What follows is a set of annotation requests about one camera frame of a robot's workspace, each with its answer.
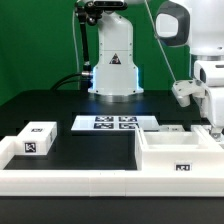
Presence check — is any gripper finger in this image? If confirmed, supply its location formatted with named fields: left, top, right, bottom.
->
left=210, top=127, right=223, bottom=140

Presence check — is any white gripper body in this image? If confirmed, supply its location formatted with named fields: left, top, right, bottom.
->
left=194, top=60, right=224, bottom=128

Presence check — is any white cabinet body box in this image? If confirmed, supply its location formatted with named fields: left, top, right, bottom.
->
left=135, top=126, right=224, bottom=172

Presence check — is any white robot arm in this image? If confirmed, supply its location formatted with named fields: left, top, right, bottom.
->
left=90, top=0, right=224, bottom=135

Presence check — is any white cabinet top block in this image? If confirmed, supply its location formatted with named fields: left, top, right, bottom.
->
left=15, top=121, right=57, bottom=156

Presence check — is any white U-shaped fence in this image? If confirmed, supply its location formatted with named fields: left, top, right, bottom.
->
left=0, top=136, right=224, bottom=197

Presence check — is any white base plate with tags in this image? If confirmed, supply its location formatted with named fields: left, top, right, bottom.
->
left=71, top=115, right=159, bottom=131

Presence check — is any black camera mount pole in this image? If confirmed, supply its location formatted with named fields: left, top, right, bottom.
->
left=74, top=1, right=101, bottom=79

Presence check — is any white thin cable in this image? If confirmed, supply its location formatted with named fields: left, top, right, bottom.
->
left=71, top=0, right=83, bottom=90

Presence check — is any black cable bundle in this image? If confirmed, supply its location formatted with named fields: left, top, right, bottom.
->
left=50, top=73, right=84, bottom=91

